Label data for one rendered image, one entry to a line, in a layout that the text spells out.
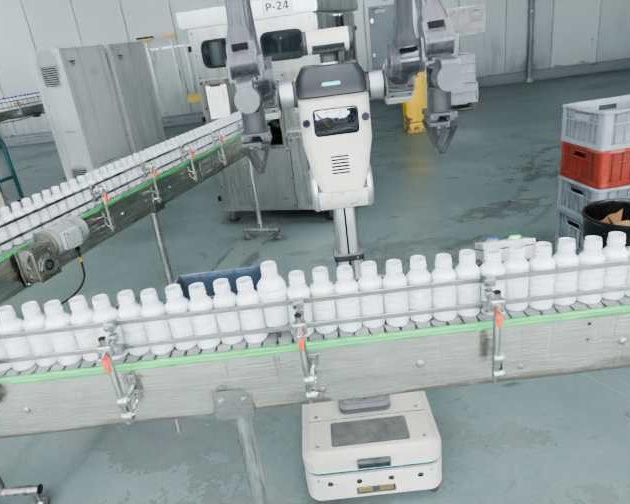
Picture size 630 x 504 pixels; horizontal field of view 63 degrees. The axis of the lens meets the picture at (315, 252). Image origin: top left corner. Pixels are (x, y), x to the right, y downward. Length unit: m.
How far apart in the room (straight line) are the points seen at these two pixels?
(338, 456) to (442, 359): 0.83
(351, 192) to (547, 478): 1.35
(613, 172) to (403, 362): 2.36
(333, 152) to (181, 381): 0.86
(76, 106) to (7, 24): 7.88
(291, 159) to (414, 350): 3.82
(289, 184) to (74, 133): 3.10
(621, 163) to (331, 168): 2.10
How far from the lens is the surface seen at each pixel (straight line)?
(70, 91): 6.99
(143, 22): 13.62
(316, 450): 2.07
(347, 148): 1.73
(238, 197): 5.29
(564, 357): 1.45
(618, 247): 1.41
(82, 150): 7.10
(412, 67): 1.65
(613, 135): 3.38
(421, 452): 2.07
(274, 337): 1.32
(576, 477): 2.40
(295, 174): 4.98
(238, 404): 1.38
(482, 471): 2.35
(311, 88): 1.77
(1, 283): 2.49
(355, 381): 1.34
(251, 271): 1.86
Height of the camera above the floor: 1.68
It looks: 23 degrees down
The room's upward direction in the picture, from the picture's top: 7 degrees counter-clockwise
